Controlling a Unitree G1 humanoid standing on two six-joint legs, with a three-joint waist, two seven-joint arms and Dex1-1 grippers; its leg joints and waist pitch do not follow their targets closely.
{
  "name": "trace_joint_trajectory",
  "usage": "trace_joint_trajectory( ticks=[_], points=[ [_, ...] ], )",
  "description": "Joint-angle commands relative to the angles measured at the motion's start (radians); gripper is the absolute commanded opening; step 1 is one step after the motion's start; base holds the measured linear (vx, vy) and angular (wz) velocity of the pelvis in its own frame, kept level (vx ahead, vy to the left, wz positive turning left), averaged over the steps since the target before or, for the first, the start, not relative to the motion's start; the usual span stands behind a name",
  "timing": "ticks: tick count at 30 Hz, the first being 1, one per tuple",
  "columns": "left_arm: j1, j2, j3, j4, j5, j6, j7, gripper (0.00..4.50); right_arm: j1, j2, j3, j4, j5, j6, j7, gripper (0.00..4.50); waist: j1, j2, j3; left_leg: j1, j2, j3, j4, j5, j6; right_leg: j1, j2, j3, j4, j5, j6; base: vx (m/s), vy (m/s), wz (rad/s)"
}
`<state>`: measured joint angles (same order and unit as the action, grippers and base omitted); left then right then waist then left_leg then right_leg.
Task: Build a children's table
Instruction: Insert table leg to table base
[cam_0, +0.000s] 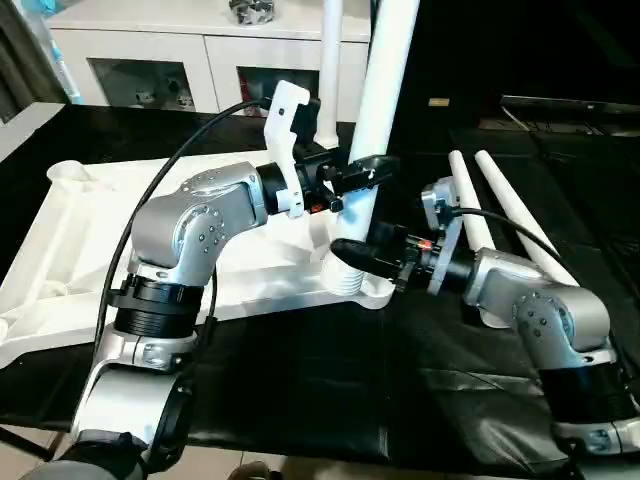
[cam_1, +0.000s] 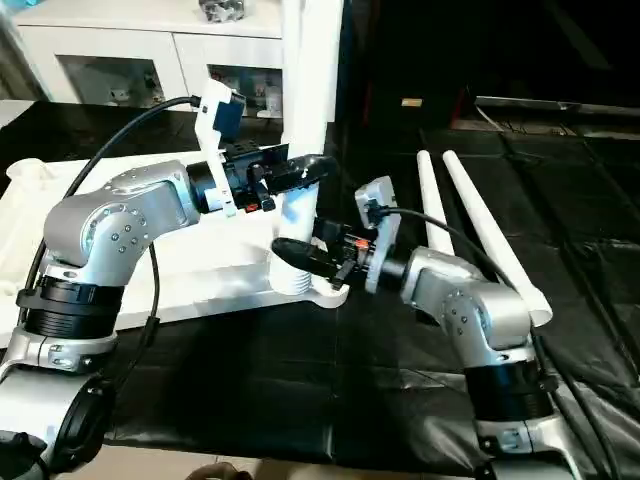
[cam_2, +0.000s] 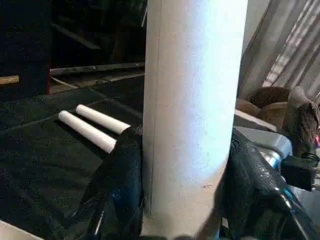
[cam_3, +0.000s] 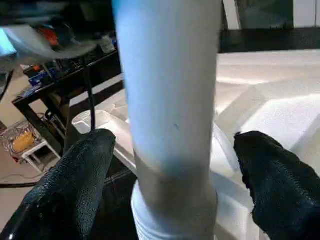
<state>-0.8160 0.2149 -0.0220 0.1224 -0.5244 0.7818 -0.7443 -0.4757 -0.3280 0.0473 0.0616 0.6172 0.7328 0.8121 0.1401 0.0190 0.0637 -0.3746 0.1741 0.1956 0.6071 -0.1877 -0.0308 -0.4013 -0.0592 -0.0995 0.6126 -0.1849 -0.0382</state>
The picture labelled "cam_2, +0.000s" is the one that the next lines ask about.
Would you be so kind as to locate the white plastic table leg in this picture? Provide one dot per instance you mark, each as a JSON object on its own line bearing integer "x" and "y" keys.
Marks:
{"x": 87, "y": 131}
{"x": 192, "y": 100}
{"x": 102, "y": 119}

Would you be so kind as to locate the black work mat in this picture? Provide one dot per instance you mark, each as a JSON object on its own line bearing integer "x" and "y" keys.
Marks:
{"x": 40, "y": 160}

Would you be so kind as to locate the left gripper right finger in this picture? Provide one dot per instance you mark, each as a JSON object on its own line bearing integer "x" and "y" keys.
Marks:
{"x": 260, "y": 200}

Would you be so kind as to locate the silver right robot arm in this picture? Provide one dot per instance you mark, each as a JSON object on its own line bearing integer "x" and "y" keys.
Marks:
{"x": 272, "y": 145}

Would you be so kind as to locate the brown upholstered chair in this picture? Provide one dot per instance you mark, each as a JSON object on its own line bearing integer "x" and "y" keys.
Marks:
{"x": 272, "y": 100}

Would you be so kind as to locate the glossy black long bar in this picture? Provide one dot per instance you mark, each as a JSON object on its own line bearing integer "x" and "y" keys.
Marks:
{"x": 95, "y": 68}

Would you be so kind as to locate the grey pleated curtain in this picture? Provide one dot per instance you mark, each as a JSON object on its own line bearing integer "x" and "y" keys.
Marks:
{"x": 285, "y": 45}

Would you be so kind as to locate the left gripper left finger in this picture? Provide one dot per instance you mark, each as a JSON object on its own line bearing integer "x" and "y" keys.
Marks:
{"x": 117, "y": 195}

